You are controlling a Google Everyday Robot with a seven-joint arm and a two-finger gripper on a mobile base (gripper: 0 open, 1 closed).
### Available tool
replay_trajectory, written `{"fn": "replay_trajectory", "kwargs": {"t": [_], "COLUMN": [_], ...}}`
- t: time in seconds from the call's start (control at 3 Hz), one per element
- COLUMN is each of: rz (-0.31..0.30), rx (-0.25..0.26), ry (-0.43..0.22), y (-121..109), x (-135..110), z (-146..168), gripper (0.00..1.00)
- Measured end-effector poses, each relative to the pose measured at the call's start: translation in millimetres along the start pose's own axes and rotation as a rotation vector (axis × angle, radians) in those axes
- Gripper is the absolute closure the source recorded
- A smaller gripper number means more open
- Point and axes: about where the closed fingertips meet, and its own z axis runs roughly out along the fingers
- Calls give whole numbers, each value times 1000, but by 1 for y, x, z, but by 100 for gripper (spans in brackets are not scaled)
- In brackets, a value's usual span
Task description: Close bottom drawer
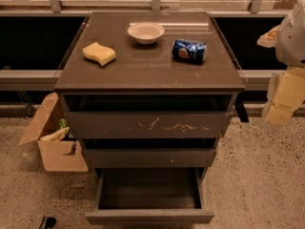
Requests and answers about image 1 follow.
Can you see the yellow sponge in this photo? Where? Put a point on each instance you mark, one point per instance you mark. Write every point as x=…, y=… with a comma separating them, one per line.
x=100, y=54

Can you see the blue Pepsi can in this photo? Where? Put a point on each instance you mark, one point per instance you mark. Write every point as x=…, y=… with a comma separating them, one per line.
x=189, y=50

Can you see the grey drawer cabinet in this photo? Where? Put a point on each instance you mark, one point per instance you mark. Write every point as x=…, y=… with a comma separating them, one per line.
x=150, y=69

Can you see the grey middle drawer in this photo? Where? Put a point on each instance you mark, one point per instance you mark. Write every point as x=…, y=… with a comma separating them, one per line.
x=149, y=153

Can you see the grey bottom drawer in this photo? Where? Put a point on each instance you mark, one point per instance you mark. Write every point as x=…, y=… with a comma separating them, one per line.
x=149, y=196

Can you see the white bowl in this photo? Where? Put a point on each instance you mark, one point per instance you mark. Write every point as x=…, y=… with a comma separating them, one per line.
x=145, y=33

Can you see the open cardboard box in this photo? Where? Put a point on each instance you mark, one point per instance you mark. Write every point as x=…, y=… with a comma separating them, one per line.
x=50, y=131

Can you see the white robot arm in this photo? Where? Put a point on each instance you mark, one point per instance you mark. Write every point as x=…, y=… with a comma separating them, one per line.
x=290, y=45

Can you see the grey top drawer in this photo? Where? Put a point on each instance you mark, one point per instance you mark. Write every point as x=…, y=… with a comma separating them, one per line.
x=93, y=116

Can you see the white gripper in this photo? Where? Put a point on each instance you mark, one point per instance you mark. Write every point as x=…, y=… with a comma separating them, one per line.
x=292, y=38

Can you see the grey drawer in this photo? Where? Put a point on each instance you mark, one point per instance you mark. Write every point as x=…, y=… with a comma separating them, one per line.
x=149, y=196
x=93, y=116
x=149, y=153

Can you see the black object on floor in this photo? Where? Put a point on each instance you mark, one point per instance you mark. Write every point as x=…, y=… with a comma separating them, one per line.
x=47, y=223

